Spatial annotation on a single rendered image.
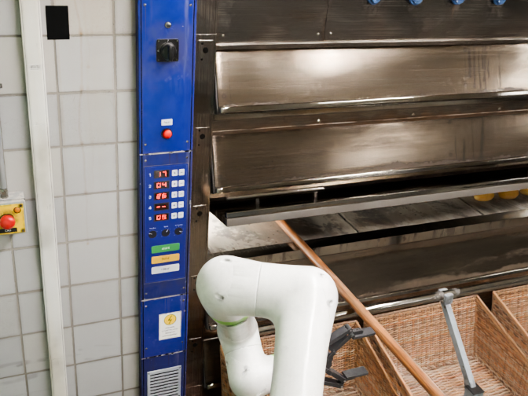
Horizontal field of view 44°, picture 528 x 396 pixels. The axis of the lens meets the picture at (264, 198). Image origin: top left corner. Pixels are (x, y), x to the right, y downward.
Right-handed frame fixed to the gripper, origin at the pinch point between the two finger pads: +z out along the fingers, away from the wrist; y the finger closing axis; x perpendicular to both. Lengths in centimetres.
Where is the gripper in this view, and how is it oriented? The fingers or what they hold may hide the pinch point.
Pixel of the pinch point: (365, 351)
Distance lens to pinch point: 189.6
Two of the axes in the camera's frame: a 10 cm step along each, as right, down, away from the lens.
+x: 4.0, 4.2, -8.2
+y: -0.7, 9.0, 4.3
